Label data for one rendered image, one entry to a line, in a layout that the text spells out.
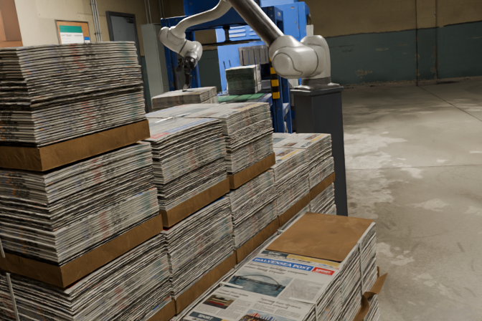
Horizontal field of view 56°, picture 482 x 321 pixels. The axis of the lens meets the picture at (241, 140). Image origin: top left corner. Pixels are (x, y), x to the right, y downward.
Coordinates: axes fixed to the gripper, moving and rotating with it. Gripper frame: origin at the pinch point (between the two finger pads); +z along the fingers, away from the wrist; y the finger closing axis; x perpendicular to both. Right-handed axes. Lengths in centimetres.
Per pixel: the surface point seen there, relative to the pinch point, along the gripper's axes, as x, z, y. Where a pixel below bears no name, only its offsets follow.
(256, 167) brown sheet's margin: -59, 110, -30
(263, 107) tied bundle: -62, 94, -42
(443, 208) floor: -157, -16, 132
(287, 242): -68, 122, -6
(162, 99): 6.9, 18.8, 0.3
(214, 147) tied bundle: -52, 122, -49
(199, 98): -14.0, 19.2, 1.0
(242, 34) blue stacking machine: 28, -323, 128
